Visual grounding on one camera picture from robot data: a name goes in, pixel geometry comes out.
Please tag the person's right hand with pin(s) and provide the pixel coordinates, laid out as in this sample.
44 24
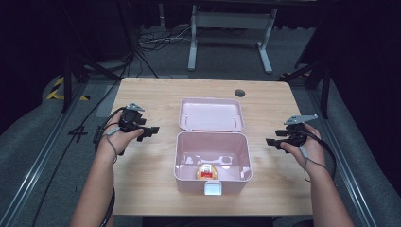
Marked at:
309 147

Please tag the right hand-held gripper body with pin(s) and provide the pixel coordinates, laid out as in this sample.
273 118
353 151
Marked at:
298 130

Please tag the grey desk grommet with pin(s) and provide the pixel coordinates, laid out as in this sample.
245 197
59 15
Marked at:
239 93

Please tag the black tripod stand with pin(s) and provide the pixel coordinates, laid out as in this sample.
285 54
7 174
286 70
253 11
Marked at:
82 63
318 78

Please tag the yellow black floor tape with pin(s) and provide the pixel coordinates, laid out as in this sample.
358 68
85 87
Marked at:
61 91

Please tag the grey metal table frame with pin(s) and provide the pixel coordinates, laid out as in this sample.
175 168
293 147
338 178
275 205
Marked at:
231 34

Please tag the pink storage box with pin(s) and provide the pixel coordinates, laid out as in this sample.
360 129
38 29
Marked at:
212 145

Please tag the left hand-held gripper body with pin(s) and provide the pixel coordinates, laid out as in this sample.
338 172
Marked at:
130 119

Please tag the person's left hand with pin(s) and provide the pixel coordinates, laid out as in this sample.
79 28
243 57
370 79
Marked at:
119 138

